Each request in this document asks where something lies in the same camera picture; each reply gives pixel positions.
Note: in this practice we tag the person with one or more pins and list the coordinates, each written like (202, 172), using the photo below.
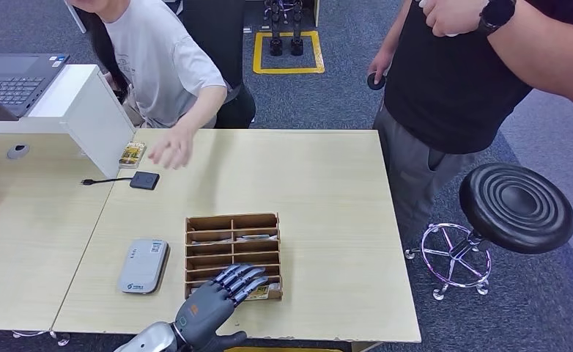
(160, 63)
(442, 97)

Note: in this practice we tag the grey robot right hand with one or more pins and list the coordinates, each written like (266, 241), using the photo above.
(204, 313)

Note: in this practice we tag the wooden card organizer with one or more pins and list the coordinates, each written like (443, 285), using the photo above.
(233, 252)

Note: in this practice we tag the white table foot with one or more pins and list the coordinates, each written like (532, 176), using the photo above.
(39, 334)
(364, 347)

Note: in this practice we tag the person's right hand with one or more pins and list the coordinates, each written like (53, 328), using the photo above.
(379, 63)

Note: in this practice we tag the yellow room key card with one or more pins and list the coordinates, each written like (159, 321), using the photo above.
(262, 293)

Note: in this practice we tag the grey desk grommet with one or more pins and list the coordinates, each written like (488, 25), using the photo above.
(18, 151)

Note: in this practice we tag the person's left hand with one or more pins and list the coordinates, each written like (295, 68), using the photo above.
(449, 17)
(172, 146)

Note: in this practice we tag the grey card in organizer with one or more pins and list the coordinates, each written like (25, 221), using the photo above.
(255, 238)

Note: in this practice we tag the black wristwatch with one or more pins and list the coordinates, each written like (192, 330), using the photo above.
(497, 12)

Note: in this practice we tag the small black square reader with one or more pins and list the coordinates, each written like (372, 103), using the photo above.
(145, 180)

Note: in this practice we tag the grey card reader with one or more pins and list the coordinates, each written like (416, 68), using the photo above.
(143, 267)

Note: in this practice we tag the person's right forearm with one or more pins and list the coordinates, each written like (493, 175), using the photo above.
(397, 29)

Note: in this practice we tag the grey laptop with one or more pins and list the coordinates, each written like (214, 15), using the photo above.
(10, 82)

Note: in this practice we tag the white desk partition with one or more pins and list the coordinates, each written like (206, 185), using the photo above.
(92, 121)

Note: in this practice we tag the black round stool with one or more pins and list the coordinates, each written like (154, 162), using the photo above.
(514, 206)

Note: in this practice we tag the black office chair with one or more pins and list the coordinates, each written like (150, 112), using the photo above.
(213, 39)

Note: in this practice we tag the yellow floor tape square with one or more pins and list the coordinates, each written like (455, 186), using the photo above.
(286, 70)

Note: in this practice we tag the stack of yellow cards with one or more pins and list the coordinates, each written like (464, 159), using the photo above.
(132, 154)

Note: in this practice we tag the person's left forearm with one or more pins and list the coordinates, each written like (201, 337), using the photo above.
(196, 114)
(548, 53)

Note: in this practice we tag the black round handheld object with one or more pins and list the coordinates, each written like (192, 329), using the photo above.
(376, 82)

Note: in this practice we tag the black background robot legs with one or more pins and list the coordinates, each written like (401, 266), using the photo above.
(275, 46)

